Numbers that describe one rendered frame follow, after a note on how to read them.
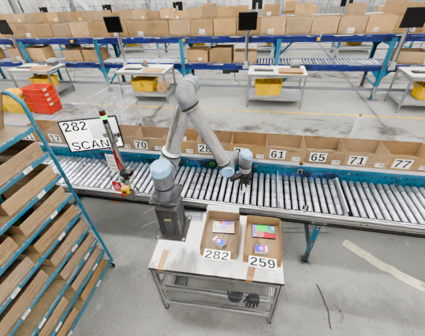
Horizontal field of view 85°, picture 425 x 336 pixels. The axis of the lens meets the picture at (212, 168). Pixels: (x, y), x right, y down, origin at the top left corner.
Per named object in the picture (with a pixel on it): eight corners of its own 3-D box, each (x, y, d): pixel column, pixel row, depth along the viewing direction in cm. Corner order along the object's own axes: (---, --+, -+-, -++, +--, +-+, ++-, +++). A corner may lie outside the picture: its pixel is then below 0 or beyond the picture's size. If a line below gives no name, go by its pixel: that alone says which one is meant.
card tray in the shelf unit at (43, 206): (27, 236, 155) (18, 227, 149) (-11, 230, 161) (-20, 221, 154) (67, 194, 186) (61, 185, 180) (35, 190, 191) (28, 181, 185)
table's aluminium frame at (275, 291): (164, 308, 222) (148, 269, 178) (179, 253, 267) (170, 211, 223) (271, 324, 208) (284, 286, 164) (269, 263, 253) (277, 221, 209)
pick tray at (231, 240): (199, 255, 182) (199, 248, 176) (208, 217, 211) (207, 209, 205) (236, 260, 178) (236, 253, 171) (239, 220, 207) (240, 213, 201)
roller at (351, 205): (361, 220, 205) (355, 222, 208) (346, 181, 245) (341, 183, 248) (358, 217, 204) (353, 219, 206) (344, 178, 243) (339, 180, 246)
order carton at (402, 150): (384, 169, 233) (391, 155, 223) (374, 153, 256) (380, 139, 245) (429, 173, 227) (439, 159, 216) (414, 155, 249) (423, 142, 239)
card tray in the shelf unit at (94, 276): (84, 301, 217) (80, 296, 211) (55, 296, 222) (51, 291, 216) (107, 261, 248) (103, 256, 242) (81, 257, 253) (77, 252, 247)
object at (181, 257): (148, 269, 178) (147, 267, 176) (170, 211, 223) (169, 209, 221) (283, 286, 164) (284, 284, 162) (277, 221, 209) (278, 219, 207)
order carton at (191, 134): (163, 152, 274) (161, 139, 264) (171, 139, 297) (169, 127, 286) (196, 155, 267) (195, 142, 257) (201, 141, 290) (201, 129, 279)
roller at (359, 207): (365, 223, 207) (360, 221, 206) (349, 184, 246) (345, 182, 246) (369, 220, 203) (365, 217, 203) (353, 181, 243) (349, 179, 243)
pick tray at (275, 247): (242, 262, 176) (242, 255, 170) (245, 221, 206) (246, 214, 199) (281, 268, 171) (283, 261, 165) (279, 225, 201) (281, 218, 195)
